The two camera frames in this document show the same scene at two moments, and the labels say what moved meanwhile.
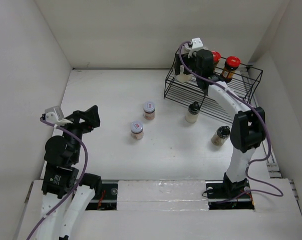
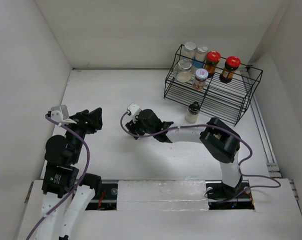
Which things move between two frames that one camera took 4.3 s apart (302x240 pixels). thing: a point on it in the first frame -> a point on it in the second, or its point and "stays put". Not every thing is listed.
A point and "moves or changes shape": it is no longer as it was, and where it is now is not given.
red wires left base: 101,199 stays put
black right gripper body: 190,64 -> 139,127
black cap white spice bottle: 192,115 stays put
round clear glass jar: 183,77 stays put
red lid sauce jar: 232,64 stays put
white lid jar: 149,110 moves or changes shape
